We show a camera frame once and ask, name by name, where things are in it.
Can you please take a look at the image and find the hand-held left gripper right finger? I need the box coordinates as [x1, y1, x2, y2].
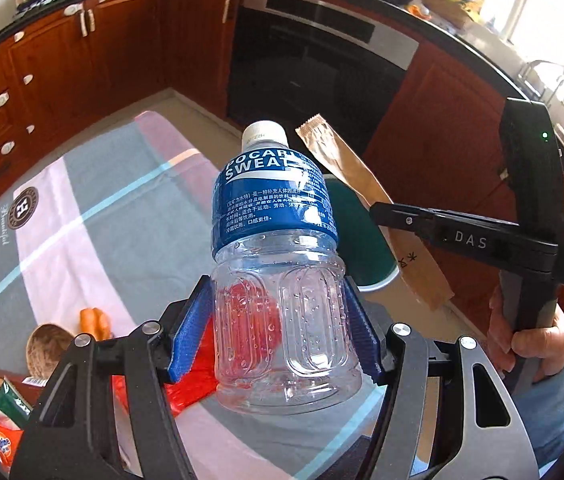
[322, 276, 543, 480]

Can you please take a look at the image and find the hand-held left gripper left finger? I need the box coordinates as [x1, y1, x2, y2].
[9, 275, 213, 480]

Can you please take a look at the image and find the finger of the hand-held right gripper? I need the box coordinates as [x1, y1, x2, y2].
[369, 201, 443, 245]

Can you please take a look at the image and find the brown paper packet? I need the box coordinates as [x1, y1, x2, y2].
[295, 112, 454, 311]

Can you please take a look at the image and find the clear plastic bottle blue label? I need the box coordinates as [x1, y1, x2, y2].
[210, 120, 364, 415]

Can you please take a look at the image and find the brown coconut shell bowl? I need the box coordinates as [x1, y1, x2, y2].
[26, 324, 74, 380]

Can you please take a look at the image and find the person's right forearm blue sleeve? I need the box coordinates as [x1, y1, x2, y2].
[512, 320, 564, 471]

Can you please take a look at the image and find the person's right hand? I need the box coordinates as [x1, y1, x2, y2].
[488, 285, 564, 377]

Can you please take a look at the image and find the red snack bag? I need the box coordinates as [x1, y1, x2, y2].
[111, 280, 283, 476]

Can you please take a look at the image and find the steel sink faucet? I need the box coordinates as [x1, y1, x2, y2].
[517, 60, 564, 106]

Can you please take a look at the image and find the wooden sink cabinet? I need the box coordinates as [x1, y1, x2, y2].
[362, 42, 564, 361]

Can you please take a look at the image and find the striped grey pink tablecloth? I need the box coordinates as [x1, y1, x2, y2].
[0, 110, 413, 480]

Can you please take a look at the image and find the black built-in oven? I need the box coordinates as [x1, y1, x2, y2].
[225, 0, 420, 156]

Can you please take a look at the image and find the brown cardboard box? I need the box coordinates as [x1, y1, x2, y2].
[0, 369, 49, 406]

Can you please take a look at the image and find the green snack packet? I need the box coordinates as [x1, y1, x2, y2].
[0, 377, 33, 428]

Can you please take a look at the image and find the narrow wooden cabinet door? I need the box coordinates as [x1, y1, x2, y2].
[162, 0, 243, 121]

